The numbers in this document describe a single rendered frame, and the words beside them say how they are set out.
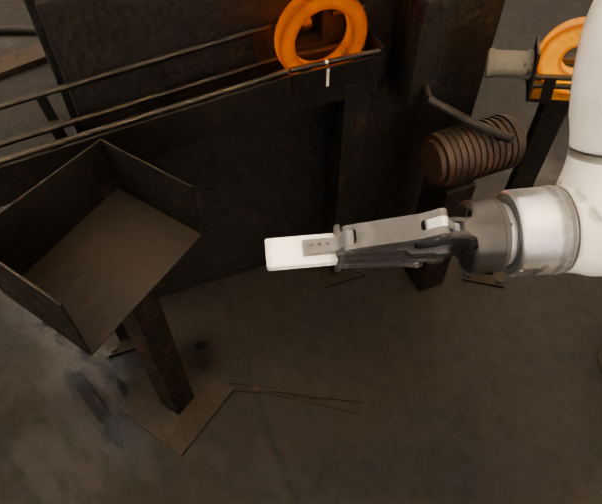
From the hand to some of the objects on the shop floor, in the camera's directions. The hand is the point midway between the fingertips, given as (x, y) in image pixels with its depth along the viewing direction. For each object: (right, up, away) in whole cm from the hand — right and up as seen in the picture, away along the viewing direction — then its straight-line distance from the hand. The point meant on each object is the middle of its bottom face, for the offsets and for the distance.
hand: (301, 252), depth 55 cm
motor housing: (+40, -6, +109) cm, 116 cm away
